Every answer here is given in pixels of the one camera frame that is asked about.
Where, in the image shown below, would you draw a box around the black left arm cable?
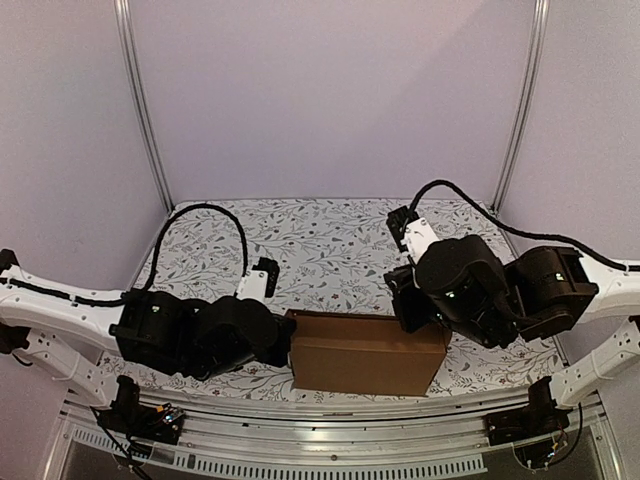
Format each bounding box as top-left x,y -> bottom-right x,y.
132,202 -> 251,291

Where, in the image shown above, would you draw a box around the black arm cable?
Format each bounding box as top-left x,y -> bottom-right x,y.
408,179 -> 640,274
132,202 -> 251,291

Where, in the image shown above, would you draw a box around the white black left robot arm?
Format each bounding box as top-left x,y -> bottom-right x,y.
1,249 -> 296,434

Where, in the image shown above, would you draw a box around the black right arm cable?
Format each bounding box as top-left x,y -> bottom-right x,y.
408,179 -> 640,274

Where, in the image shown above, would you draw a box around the right rear aluminium frame post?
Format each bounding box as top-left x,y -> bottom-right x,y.
491,0 -> 550,214

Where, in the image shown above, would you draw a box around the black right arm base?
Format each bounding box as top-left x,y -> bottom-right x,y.
483,376 -> 569,470

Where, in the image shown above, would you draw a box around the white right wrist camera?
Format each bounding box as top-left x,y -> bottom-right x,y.
386,206 -> 439,263

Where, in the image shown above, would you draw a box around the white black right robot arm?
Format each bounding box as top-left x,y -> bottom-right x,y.
384,235 -> 639,436

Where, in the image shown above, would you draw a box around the floral patterned table mat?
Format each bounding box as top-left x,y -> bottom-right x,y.
99,199 -> 564,403

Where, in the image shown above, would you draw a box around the front aluminium rail frame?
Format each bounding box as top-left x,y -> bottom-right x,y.
42,384 -> 626,480

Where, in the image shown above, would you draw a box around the aluminium frame post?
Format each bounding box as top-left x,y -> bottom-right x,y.
491,0 -> 550,214
113,0 -> 174,213

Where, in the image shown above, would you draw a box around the left rear aluminium frame post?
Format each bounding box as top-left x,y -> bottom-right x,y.
113,0 -> 174,213

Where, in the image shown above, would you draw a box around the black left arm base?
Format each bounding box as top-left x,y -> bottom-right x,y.
98,375 -> 186,445

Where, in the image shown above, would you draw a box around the brown cardboard box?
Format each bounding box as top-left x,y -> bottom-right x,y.
285,310 -> 451,396

